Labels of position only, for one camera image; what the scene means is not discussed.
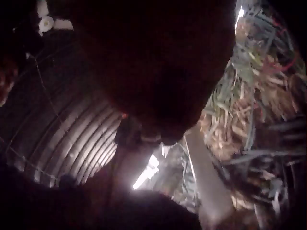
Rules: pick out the person's right hand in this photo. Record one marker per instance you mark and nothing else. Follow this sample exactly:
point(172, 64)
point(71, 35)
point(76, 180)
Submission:
point(153, 71)

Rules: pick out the grey post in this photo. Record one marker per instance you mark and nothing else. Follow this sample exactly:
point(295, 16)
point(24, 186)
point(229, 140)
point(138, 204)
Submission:
point(208, 182)

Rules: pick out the pile of green onions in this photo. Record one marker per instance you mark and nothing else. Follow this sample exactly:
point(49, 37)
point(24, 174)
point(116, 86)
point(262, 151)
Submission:
point(251, 79)

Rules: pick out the person's body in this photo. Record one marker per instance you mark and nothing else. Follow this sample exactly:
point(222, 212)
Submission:
point(96, 206)

